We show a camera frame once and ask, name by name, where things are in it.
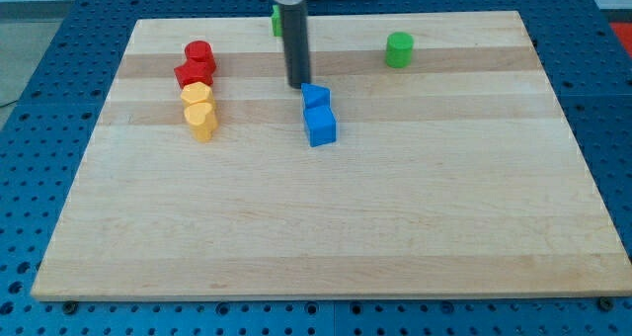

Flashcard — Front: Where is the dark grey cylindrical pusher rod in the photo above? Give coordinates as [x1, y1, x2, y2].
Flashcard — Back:
[279, 0, 311, 89]

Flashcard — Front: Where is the green block behind rod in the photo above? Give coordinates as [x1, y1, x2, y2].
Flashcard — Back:
[271, 5, 282, 38]

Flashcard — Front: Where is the blue triangular block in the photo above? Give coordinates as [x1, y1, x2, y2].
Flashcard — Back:
[301, 83, 331, 109]

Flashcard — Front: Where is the red cylinder block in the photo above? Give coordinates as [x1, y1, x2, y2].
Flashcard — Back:
[185, 41, 216, 73]

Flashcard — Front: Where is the green cylinder block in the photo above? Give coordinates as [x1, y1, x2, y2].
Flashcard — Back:
[385, 32, 414, 68]

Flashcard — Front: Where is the blue cube block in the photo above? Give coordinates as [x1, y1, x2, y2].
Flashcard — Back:
[303, 106, 337, 147]

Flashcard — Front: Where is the red star block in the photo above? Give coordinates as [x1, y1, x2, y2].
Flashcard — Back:
[174, 59, 216, 88]

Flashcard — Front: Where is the yellow hexagon block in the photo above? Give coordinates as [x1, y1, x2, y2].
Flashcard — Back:
[180, 82, 215, 108]

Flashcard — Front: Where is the yellow heart block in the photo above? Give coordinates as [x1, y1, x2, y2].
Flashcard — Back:
[184, 102, 218, 142]

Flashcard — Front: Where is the wooden board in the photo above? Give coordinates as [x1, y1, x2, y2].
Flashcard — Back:
[32, 11, 631, 301]

